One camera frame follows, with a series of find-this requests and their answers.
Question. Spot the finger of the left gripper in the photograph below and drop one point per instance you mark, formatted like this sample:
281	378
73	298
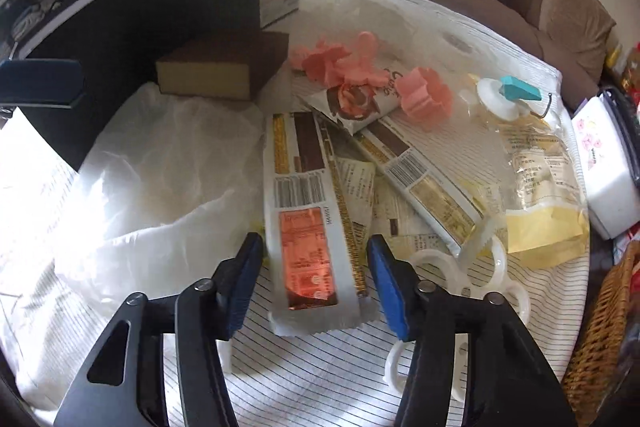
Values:
41	83

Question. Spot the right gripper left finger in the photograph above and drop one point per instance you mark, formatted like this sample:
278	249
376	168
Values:
121	382

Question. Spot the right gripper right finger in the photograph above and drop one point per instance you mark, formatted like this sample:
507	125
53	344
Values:
510	382

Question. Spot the wicker basket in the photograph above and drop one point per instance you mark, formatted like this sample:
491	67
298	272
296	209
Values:
602	379

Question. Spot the black and white storage box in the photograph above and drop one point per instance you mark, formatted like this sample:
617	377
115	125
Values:
117	43

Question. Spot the crumpled white plastic bag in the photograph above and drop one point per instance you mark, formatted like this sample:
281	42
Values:
169	190

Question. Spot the long white barcode wrapper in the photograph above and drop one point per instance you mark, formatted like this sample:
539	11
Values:
458	219

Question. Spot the yellow brown sponge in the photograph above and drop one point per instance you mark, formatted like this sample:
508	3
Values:
232	65

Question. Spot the white snack wrapper orange label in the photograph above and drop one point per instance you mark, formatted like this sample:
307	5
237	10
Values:
316	263

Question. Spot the clear bag with yellow bottom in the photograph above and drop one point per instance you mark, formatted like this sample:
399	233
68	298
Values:
544	206

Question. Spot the pink flower cookie cutter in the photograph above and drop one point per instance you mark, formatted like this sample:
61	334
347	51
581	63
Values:
424	98
318	62
358	69

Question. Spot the teal clip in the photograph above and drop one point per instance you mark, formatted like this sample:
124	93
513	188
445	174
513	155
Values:
514	89

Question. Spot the white striped table cloth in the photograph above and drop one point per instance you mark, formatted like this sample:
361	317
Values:
332	378

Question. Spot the brown chocolate snack packet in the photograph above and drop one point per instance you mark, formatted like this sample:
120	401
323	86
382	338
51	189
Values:
352	108

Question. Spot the white plastic ring mold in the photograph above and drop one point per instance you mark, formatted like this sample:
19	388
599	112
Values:
458	283

